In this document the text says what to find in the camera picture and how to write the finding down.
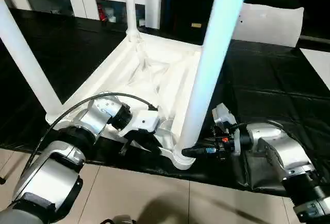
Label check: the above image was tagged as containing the black table mat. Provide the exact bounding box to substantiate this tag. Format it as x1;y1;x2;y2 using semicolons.
0;7;330;196

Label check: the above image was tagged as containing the white flat board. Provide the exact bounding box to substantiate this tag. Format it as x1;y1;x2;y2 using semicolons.
300;47;330;91

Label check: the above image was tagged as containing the black cabinet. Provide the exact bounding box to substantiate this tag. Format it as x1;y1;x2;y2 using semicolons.
161;0;220;43

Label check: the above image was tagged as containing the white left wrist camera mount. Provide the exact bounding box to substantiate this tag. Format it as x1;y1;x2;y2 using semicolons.
117;109;160;139

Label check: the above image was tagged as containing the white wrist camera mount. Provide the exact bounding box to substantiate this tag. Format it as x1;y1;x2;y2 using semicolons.
211;102;242;155
117;109;160;139

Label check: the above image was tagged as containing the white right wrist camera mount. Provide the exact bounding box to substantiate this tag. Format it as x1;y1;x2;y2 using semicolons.
211;102;242;155

